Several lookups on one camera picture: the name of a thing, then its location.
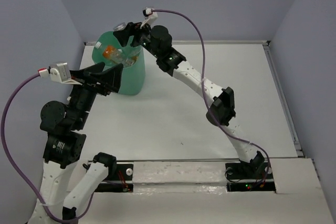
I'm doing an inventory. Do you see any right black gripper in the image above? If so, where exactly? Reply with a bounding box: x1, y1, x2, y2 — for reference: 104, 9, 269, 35
113, 18, 161, 59

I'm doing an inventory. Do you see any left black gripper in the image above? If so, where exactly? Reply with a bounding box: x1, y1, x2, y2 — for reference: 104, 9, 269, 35
69, 60, 125, 127

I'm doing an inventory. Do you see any clear jar silver lid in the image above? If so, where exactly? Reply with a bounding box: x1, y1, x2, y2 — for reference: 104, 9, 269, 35
113, 22, 142, 58

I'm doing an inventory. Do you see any tall orange label bottle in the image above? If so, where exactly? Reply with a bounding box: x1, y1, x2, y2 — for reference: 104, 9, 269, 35
95, 41, 135, 67

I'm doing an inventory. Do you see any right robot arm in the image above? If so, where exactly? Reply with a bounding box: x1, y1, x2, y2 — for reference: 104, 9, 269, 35
113, 23, 269, 180

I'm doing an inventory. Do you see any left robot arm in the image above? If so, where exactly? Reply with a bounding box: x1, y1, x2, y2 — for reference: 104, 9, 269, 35
28, 62, 123, 223

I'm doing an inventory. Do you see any green plastic bin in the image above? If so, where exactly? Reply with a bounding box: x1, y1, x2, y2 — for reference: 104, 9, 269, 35
92, 31, 145, 95

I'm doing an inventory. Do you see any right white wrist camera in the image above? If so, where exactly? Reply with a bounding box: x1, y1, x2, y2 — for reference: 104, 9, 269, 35
140, 7, 158, 29

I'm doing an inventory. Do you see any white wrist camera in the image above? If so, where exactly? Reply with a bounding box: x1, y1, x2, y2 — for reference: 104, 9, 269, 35
38, 62, 81, 85
140, 7, 158, 29

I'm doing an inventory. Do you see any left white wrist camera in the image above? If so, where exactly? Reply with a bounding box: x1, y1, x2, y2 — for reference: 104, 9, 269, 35
38, 62, 81, 85

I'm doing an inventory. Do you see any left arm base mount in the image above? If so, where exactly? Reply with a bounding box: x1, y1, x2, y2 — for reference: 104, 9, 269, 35
94, 162, 134, 193

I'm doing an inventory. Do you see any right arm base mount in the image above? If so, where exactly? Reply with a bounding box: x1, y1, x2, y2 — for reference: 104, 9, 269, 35
224, 163, 276, 193

